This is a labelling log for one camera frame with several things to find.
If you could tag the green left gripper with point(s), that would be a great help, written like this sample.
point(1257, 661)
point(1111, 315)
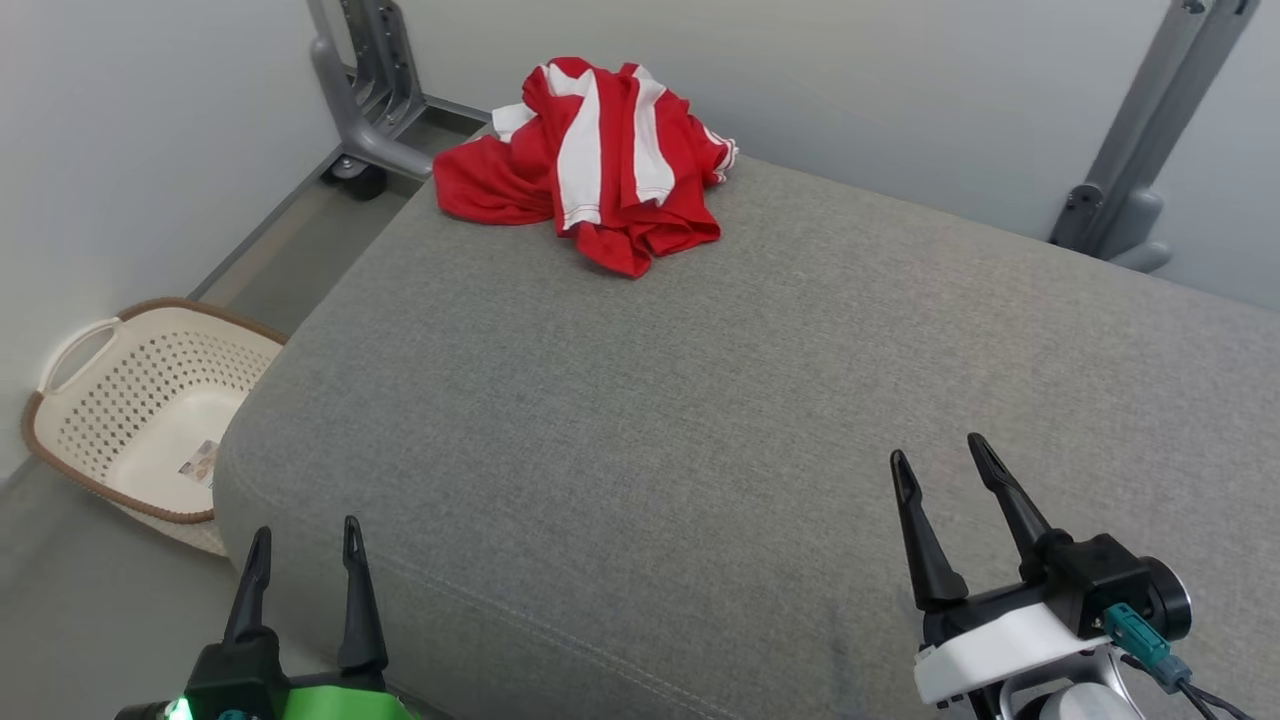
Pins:
point(350, 700)

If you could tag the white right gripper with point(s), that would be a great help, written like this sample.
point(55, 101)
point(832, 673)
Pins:
point(1000, 650)

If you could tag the red shorts with white stripes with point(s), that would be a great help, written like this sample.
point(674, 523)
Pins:
point(578, 160)

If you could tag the cream plastic laundry basket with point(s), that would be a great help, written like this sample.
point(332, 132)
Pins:
point(150, 400)

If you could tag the black caster wheel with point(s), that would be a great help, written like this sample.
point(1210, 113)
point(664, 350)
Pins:
point(360, 180)

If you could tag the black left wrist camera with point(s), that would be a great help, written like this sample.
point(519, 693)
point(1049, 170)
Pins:
point(235, 680)

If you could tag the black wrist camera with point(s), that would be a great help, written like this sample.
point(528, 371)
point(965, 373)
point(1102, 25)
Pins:
point(235, 680)
point(1090, 580)

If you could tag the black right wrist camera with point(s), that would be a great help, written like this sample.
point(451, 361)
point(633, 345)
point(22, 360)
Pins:
point(1090, 580)

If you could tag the grey metal frame post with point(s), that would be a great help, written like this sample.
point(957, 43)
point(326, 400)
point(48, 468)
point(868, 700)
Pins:
point(1150, 120)

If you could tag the grey metal frame with caster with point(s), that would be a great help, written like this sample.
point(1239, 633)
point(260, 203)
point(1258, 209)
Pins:
point(375, 90)

